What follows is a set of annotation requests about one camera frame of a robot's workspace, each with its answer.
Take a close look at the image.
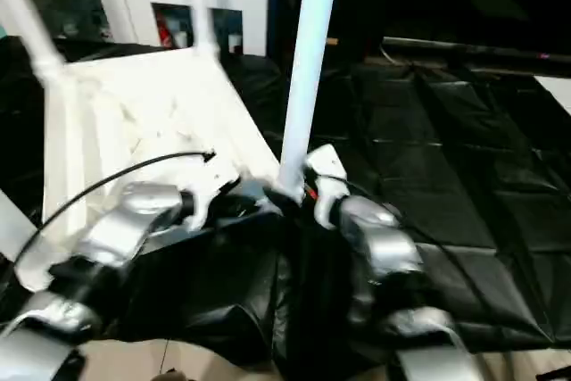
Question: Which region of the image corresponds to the black plastic mat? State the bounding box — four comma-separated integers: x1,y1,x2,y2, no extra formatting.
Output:
0,35,571,373

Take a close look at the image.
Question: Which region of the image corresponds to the long black bar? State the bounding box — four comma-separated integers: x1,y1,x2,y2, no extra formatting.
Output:
381,37,571,63

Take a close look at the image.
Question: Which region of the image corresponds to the red packet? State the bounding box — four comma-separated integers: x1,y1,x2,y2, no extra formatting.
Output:
156,10,173,47

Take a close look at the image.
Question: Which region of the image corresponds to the dark grey robot foot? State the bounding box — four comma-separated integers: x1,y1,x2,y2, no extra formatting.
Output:
153,367,193,381

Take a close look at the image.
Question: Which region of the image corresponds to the white flat board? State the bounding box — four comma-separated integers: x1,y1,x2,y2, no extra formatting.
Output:
533,76,571,117

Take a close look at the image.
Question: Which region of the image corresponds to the white plastic table top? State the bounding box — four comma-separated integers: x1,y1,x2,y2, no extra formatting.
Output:
12,46,286,291

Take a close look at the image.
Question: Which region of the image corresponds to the white plastic table leg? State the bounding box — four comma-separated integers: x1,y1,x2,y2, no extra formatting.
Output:
0,188,50,291
0,0,63,86
276,0,343,203
186,0,222,59

